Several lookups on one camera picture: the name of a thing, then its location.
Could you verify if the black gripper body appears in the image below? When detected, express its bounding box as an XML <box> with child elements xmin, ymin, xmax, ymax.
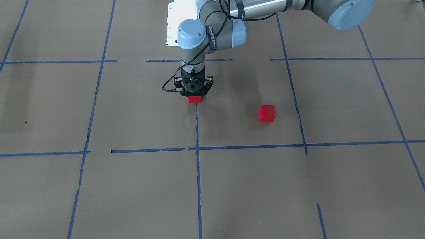
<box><xmin>174</xmin><ymin>76</ymin><xmax>214</xmax><ymax>97</ymax></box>

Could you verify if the red wooden cube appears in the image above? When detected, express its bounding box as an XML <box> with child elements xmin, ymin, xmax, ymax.
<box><xmin>258</xmin><ymin>105</ymin><xmax>276</xmax><ymax>122</ymax></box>
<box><xmin>187</xmin><ymin>96</ymin><xmax>202</xmax><ymax>104</ymax></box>

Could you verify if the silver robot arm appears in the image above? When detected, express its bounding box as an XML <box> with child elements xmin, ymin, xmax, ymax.
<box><xmin>167</xmin><ymin>0</ymin><xmax>374</xmax><ymax>97</ymax></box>

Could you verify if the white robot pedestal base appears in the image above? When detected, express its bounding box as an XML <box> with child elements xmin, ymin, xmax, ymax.
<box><xmin>166</xmin><ymin>2</ymin><xmax>203</xmax><ymax>47</ymax></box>

